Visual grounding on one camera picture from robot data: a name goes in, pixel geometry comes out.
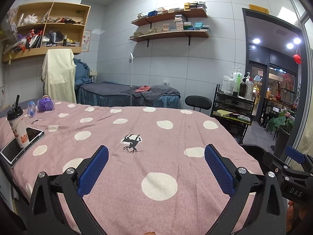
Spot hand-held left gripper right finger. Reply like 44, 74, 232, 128
204, 144, 286, 235

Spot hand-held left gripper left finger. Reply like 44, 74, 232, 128
26, 145, 110, 235

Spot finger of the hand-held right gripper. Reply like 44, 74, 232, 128
285, 146, 313, 170
263, 151, 294, 175

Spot black trash bin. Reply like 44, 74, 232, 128
238, 143, 272, 175

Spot person's right hand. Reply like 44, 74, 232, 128
287, 199, 303, 227

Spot potted green plant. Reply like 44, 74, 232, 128
268, 110, 296, 150

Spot pink polka dot blanket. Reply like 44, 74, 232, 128
0, 100, 264, 235

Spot black trolley cart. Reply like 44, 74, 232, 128
211, 84, 256, 142

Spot white-edged smartphone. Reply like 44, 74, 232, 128
0, 127, 45, 164

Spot massage bed with blue skirt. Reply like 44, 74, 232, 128
78, 81, 181, 108

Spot black round stool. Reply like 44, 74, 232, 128
185, 95, 212, 112

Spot group of toiletry bottles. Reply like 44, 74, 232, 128
221, 67, 255, 100

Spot purple pouch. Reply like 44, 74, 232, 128
37, 95, 55, 112

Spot bubble tea cup with straw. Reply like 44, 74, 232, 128
7, 95, 30, 148

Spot small clear water bottle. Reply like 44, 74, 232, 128
27, 101, 37, 117

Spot white pole stand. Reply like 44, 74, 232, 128
129, 53, 135, 107

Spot blue clothing pile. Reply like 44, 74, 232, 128
73, 58, 94, 89

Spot cream cloth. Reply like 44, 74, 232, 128
41, 49, 77, 104

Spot dark grey blanket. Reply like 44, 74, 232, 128
121, 84, 181, 102

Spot row of flat boxes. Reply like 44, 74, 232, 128
41, 42, 81, 47

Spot dark clothes bundle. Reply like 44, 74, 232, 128
45, 31, 64, 43

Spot wooden cubby shelf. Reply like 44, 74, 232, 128
1, 2, 91, 64

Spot yellow door sign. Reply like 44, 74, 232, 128
249, 4, 268, 14

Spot white plastic bag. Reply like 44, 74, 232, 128
23, 14, 38, 25

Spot row of stacked small boxes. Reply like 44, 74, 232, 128
137, 1, 207, 19

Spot dark door frame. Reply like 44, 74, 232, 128
242, 7, 309, 157

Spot wall poster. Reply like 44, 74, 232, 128
81, 30, 92, 52

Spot long wooden wall shelf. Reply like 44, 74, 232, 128
129, 29, 210, 47

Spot wall shelves with boxes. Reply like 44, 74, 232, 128
130, 14, 210, 39

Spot short wooden wall shelf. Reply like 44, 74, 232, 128
131, 9, 208, 28

